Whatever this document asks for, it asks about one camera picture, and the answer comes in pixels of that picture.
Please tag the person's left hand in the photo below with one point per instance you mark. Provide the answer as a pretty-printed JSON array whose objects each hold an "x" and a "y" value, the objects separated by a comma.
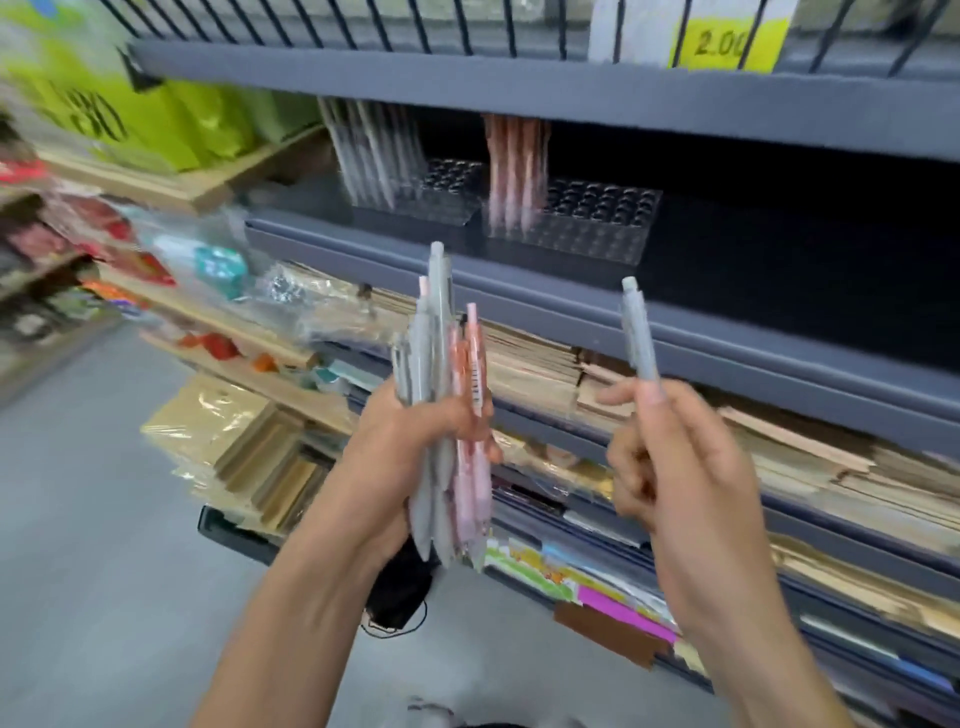
[{"x": 382, "y": 465}]

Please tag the person's right hand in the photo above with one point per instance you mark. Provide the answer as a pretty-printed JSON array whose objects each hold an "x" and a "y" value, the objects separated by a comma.
[{"x": 690, "y": 480}]

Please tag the person's right thumb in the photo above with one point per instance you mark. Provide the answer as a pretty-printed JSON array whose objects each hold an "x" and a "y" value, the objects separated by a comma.
[{"x": 664, "y": 401}]

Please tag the person's left thumb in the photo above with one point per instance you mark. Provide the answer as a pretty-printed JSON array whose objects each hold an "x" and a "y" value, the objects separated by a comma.
[{"x": 454, "y": 414}]

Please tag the bunch of pink pens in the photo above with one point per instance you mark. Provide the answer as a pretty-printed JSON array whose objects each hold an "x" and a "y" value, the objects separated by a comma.
[{"x": 474, "y": 352}]

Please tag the single grey pen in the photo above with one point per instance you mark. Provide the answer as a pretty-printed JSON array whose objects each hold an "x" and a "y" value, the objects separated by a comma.
[{"x": 639, "y": 330}]

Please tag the bunch of grey pens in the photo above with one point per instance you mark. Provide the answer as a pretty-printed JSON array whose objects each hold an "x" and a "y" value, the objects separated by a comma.
[{"x": 439, "y": 330}]

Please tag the person's left forearm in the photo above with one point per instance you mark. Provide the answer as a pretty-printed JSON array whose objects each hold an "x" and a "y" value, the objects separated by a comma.
[{"x": 300, "y": 630}]

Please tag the person's right forearm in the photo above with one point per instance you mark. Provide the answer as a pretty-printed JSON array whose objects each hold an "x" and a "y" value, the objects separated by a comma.
[{"x": 757, "y": 667}]

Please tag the stacks of brown paper notebooks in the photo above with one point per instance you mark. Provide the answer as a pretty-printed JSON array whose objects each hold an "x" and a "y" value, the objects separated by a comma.
[{"x": 810, "y": 465}]

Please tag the pile of clear plastic packs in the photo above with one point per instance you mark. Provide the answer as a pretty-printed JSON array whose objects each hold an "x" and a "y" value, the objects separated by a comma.
[{"x": 307, "y": 296}]

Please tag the clear pen holder tray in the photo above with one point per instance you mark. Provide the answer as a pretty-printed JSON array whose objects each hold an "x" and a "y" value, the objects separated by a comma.
[
  {"x": 600, "y": 217},
  {"x": 450, "y": 187}
]

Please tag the stack of coloured paper sheets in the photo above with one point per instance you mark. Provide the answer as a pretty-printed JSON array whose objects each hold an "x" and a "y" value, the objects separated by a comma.
[{"x": 592, "y": 600}]

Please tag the stack of gold paper packs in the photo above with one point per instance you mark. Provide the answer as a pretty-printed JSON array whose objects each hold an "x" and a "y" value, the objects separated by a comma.
[{"x": 225, "y": 442}]

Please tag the wooden shelf rack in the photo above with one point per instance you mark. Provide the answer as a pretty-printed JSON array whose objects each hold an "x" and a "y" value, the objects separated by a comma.
[{"x": 225, "y": 315}]

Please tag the row of pink packed pens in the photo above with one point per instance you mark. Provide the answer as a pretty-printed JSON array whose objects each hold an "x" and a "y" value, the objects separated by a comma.
[{"x": 514, "y": 165}]

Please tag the row of grey packed pens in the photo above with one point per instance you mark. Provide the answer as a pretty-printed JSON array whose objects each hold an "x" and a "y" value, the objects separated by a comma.
[{"x": 367, "y": 150}]

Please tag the teal item in clear pack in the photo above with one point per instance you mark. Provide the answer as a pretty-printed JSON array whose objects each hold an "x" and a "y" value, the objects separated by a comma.
[{"x": 217, "y": 266}]

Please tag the grey metal shelving unit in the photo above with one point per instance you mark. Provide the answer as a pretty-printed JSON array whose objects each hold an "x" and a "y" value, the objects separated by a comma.
[{"x": 675, "y": 97}]

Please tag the yellow and white price tag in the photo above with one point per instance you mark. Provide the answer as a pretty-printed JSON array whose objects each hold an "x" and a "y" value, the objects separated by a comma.
[{"x": 720, "y": 45}]

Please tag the row of red packets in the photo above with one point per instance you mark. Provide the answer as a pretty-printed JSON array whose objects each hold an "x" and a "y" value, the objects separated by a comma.
[{"x": 82, "y": 225}]

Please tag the row of green bags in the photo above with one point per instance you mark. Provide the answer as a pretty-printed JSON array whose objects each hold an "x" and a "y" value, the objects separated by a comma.
[{"x": 150, "y": 105}]

